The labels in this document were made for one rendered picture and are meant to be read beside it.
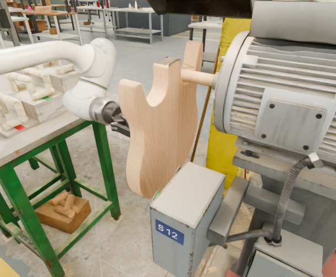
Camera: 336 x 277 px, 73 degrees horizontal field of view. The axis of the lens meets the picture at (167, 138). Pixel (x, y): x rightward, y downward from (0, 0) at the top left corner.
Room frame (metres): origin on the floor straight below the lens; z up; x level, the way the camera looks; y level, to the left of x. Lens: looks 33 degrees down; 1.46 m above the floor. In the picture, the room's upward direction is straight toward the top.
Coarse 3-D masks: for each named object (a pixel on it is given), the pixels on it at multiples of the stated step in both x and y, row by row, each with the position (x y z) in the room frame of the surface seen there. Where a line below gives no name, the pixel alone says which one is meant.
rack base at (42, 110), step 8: (24, 88) 1.13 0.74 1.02; (40, 88) 1.13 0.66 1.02; (16, 96) 1.03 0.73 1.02; (24, 96) 1.03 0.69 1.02; (48, 96) 1.03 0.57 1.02; (56, 96) 1.03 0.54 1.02; (8, 104) 1.06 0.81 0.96; (24, 104) 0.97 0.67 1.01; (32, 104) 0.93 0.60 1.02; (40, 104) 0.95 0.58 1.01; (48, 104) 0.98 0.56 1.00; (56, 104) 1.01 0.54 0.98; (32, 112) 0.94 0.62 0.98; (40, 112) 0.94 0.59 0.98; (48, 112) 0.97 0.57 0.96; (56, 112) 1.00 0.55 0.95; (40, 120) 0.93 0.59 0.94
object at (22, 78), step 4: (12, 72) 1.05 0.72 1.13; (8, 76) 1.05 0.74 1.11; (12, 76) 1.03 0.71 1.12; (16, 76) 1.01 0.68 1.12; (20, 76) 1.00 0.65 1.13; (24, 76) 0.99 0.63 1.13; (28, 76) 0.99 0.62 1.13; (20, 80) 0.99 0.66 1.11; (24, 80) 0.98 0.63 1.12; (28, 80) 0.97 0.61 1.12
